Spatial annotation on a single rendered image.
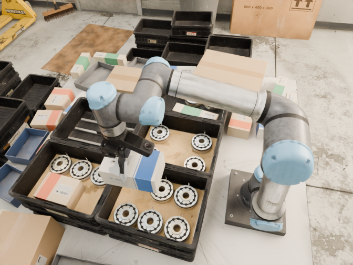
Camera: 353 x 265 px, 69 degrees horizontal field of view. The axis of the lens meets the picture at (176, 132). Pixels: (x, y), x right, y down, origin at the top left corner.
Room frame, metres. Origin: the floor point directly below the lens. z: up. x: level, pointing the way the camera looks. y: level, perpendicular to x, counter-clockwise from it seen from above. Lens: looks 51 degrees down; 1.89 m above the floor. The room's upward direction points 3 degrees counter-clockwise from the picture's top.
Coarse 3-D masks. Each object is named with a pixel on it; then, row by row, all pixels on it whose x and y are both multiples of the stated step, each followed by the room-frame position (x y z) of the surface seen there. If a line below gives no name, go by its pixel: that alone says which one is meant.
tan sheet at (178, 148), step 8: (176, 136) 0.82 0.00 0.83; (184, 136) 0.82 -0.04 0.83; (192, 136) 0.81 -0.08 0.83; (160, 144) 0.77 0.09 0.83; (168, 144) 0.77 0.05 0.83; (176, 144) 0.77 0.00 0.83; (184, 144) 0.77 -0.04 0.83; (168, 152) 0.72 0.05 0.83; (176, 152) 0.72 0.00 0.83; (184, 152) 0.71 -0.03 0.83; (192, 152) 0.71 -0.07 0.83; (208, 152) 0.71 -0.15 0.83; (168, 160) 0.67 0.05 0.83; (176, 160) 0.67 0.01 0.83; (184, 160) 0.67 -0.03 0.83; (208, 160) 0.66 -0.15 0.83; (208, 168) 0.62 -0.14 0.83
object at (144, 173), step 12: (132, 156) 0.50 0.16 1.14; (144, 156) 0.50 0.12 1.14; (156, 156) 0.50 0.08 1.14; (108, 168) 0.46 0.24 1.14; (132, 168) 0.46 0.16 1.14; (144, 168) 0.45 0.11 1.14; (156, 168) 0.45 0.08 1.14; (108, 180) 0.45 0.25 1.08; (120, 180) 0.43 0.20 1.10; (132, 180) 0.42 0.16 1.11; (144, 180) 0.41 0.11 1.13; (156, 180) 0.42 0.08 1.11; (156, 192) 0.40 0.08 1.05
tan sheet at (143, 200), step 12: (120, 192) 0.52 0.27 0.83; (132, 192) 0.52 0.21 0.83; (144, 192) 0.51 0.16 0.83; (120, 204) 0.46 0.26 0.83; (144, 204) 0.46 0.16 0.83; (156, 204) 0.46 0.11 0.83; (168, 204) 0.45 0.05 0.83; (168, 216) 0.40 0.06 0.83; (180, 216) 0.40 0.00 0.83; (192, 216) 0.39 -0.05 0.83; (192, 228) 0.34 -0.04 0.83; (192, 240) 0.30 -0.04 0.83
